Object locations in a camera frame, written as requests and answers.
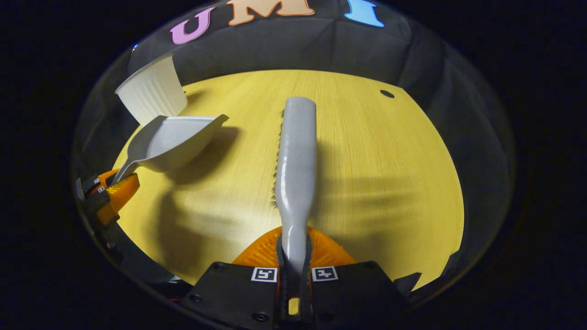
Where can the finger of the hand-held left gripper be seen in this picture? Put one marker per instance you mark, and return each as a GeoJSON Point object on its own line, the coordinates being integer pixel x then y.
{"type": "Point", "coordinates": [106, 176]}
{"type": "Point", "coordinates": [120, 192]}

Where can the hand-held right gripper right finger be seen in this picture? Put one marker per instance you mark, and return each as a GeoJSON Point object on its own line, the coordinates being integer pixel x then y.
{"type": "Point", "coordinates": [353, 293]}

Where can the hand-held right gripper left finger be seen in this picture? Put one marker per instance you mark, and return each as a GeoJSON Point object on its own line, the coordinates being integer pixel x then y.
{"type": "Point", "coordinates": [229, 293]}

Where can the grey plastic dustpan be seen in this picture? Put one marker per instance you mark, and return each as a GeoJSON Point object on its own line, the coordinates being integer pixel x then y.
{"type": "Point", "coordinates": [179, 142]}

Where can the white ribbed garbage bin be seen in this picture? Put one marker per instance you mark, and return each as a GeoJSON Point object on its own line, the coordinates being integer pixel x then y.
{"type": "Point", "coordinates": [151, 91]}

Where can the small grey broom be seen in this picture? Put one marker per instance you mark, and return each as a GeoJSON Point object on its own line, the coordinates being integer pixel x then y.
{"type": "Point", "coordinates": [296, 174]}

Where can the wooden desktop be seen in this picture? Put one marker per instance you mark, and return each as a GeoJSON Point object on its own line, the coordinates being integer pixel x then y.
{"type": "Point", "coordinates": [376, 183]}

